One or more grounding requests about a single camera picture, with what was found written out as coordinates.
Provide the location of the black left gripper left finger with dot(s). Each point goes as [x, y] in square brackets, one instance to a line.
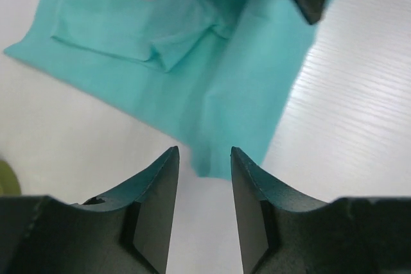
[126, 229]

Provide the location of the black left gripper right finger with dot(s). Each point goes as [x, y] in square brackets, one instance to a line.
[282, 230]

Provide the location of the teal t shirt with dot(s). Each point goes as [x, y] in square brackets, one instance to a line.
[212, 74]

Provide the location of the olive green plastic bin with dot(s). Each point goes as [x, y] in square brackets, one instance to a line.
[9, 182]

